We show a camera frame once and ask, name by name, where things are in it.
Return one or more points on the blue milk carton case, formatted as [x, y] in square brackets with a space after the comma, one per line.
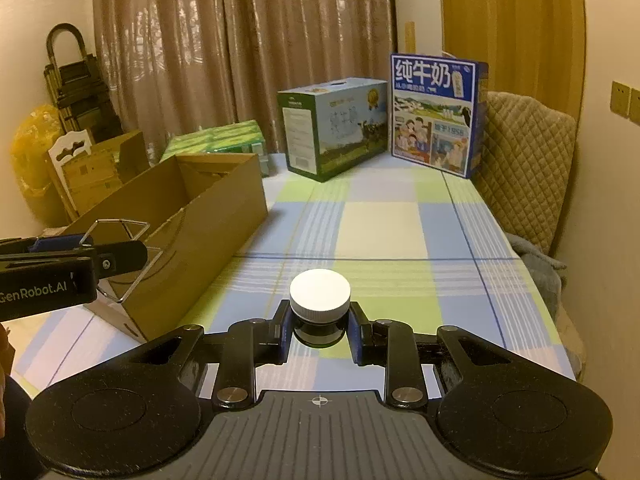
[430, 125]

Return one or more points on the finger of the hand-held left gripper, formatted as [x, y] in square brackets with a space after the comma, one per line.
[120, 257]
[60, 243]

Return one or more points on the yellow plastic bag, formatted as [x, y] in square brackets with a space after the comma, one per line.
[35, 130]

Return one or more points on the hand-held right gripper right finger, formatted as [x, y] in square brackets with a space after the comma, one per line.
[356, 332]

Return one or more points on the black folding trolley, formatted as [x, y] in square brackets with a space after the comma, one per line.
[75, 90]

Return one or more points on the small round white cap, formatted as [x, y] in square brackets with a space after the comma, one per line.
[320, 290]

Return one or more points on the pack of green cartons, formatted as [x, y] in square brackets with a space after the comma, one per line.
[220, 140]

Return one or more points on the chair with quilted cover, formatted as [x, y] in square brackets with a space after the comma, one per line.
[525, 160]

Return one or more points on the printed brown cardboard box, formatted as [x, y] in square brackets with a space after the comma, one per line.
[100, 170]

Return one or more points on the green milk carton case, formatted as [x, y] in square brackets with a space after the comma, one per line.
[300, 130]

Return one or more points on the white carved panel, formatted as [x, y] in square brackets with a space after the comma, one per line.
[62, 146]

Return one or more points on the wooden door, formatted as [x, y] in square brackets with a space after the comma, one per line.
[515, 20]

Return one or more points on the beige patterned curtain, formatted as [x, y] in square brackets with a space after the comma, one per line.
[225, 35]

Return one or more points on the grey blanket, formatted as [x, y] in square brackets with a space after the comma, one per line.
[540, 270]

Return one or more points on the beige wall socket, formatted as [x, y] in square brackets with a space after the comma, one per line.
[621, 97]
[635, 105]

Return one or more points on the plaid tablecloth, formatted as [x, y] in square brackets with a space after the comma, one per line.
[380, 225]

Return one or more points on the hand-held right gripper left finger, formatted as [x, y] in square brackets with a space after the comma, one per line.
[284, 327]

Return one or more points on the light wooden stick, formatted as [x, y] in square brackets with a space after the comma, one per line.
[410, 37]

